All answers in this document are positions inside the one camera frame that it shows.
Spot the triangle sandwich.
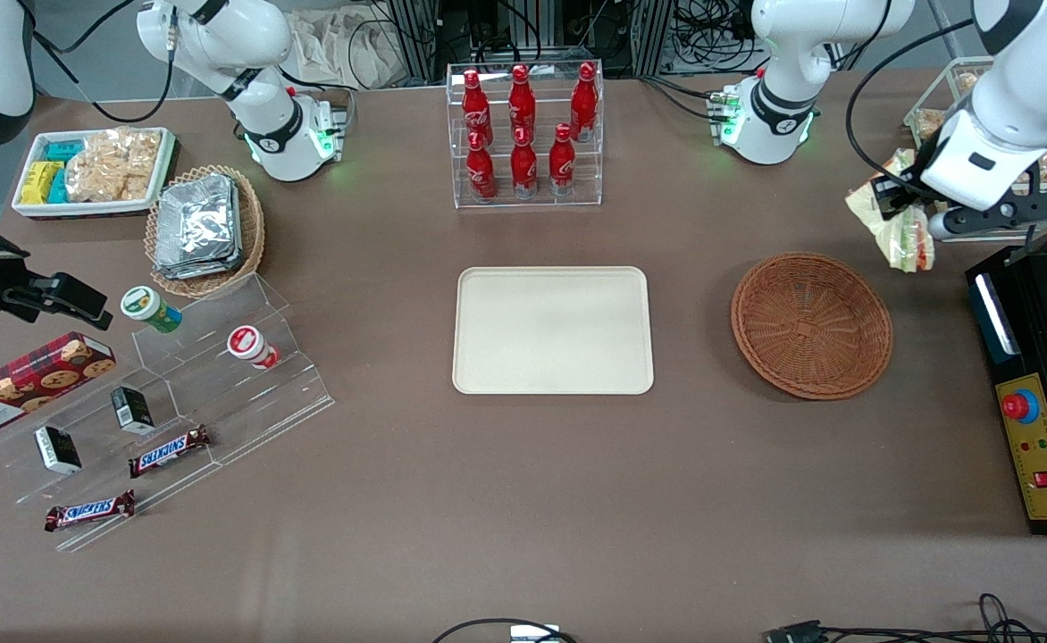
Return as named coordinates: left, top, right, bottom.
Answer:
left=848, top=176, right=936, bottom=273

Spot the round brown wicker basket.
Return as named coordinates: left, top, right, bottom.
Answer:
left=731, top=252, right=893, bottom=400

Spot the oval tan wicker basket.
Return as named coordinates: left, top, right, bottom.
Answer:
left=144, top=164, right=266, bottom=299

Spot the cream plastic tray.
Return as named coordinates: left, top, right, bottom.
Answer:
left=452, top=266, right=655, bottom=396

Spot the white rectangular snack bin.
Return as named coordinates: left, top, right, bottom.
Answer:
left=12, top=127, right=177, bottom=220

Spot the green lidded cup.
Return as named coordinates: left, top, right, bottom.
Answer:
left=121, top=286, right=183, bottom=334

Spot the red tartan cookie box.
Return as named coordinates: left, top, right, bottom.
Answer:
left=0, top=331, right=118, bottom=441

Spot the yellow snack pack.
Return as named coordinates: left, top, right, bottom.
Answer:
left=21, top=161, right=64, bottom=205

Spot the small black box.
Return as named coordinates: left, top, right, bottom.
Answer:
left=111, top=386, right=156, bottom=436
left=35, top=426, right=83, bottom=475

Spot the silver foil pack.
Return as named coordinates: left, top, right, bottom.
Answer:
left=157, top=174, right=241, bottom=269
left=155, top=250, right=244, bottom=280

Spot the large clear cracker bag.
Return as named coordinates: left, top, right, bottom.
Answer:
left=66, top=128, right=163, bottom=203

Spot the black machine with yellow panel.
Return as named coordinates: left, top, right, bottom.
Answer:
left=964, top=246, right=1047, bottom=537

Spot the clear acrylic step display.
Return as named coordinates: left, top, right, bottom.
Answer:
left=0, top=272, right=336, bottom=553

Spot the snickers chocolate bar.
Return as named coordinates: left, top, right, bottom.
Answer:
left=128, top=425, right=213, bottom=479
left=45, top=489, right=138, bottom=533

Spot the red lidded cup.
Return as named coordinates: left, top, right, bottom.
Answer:
left=226, top=325, right=280, bottom=371

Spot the red emergency stop button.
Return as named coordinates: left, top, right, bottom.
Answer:
left=1002, top=390, right=1041, bottom=425

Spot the red cola bottle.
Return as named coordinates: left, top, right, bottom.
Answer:
left=511, top=128, right=540, bottom=199
left=549, top=123, right=576, bottom=196
left=571, top=61, right=599, bottom=142
left=509, top=64, right=537, bottom=144
left=466, top=131, right=497, bottom=204
left=462, top=69, right=493, bottom=148

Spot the beige cloth bag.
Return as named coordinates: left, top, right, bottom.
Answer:
left=289, top=7, right=401, bottom=90

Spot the clear acrylic bottle rack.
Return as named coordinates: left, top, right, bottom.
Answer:
left=446, top=61, right=605, bottom=209

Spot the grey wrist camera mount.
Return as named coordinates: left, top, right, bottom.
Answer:
left=930, top=189, right=1047, bottom=242

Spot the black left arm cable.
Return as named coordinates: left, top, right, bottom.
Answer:
left=845, top=20, right=980, bottom=193

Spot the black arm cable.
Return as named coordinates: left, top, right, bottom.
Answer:
left=845, top=20, right=980, bottom=193
left=30, top=0, right=176, bottom=124

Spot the white wire rack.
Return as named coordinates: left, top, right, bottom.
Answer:
left=903, top=56, right=1047, bottom=242

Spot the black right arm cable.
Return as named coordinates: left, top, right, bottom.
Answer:
left=30, top=0, right=176, bottom=124

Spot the black cable tangle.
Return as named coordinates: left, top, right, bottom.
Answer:
left=674, top=0, right=761, bottom=77

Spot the aluminium frame post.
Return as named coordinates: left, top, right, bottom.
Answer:
left=631, top=0, right=674, bottom=78
left=388, top=0, right=442, bottom=86

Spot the black cable with black connector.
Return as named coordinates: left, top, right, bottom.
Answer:
left=765, top=592, right=1047, bottom=643

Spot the black cable with white plug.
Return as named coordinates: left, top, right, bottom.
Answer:
left=432, top=617, right=580, bottom=643

